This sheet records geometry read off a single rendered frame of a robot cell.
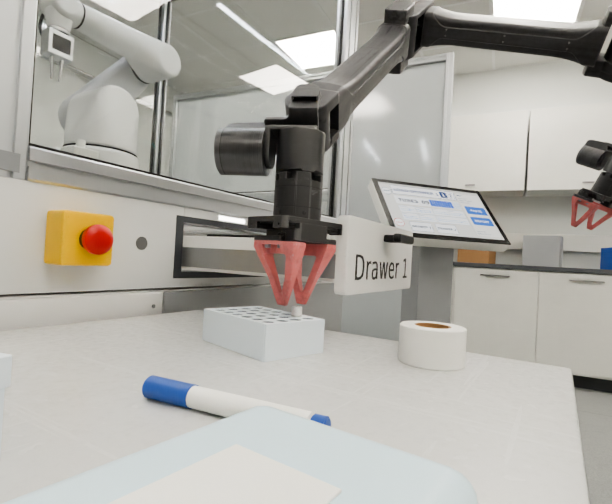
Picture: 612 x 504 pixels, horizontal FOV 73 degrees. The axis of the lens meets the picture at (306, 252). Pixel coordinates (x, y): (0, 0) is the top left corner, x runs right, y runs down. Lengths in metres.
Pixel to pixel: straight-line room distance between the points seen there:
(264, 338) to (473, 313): 3.33
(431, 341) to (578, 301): 3.29
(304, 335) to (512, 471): 0.26
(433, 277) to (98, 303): 1.30
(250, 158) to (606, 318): 3.43
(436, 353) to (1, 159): 0.55
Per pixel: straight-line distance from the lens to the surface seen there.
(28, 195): 0.64
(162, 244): 0.75
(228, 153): 0.50
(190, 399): 0.30
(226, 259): 0.71
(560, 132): 4.20
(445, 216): 1.71
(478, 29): 0.91
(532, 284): 3.68
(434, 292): 1.72
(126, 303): 0.72
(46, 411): 0.33
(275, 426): 0.17
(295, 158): 0.48
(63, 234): 0.61
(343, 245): 0.57
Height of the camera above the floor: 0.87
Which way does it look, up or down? 1 degrees up
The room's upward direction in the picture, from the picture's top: 3 degrees clockwise
